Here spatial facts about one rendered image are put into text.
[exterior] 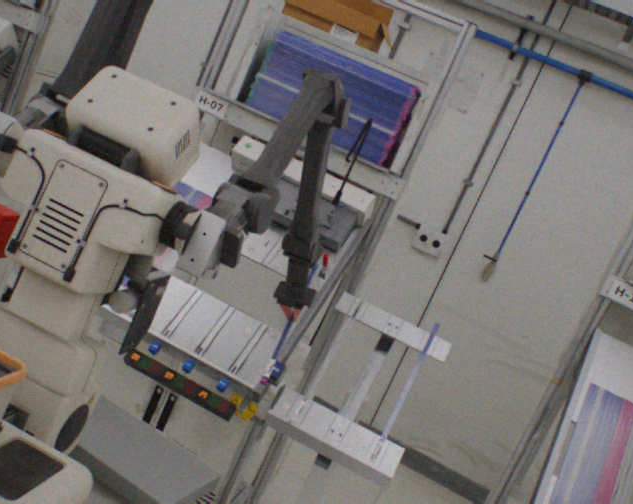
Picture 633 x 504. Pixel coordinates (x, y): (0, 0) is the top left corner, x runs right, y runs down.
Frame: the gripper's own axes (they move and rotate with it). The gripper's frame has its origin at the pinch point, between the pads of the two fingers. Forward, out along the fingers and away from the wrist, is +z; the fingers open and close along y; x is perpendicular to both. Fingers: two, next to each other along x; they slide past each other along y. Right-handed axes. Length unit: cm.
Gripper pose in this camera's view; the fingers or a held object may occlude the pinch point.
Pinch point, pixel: (292, 318)
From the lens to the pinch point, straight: 206.1
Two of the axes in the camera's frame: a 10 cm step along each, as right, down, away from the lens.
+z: -1.1, 8.0, 5.9
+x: -2.7, 5.5, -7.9
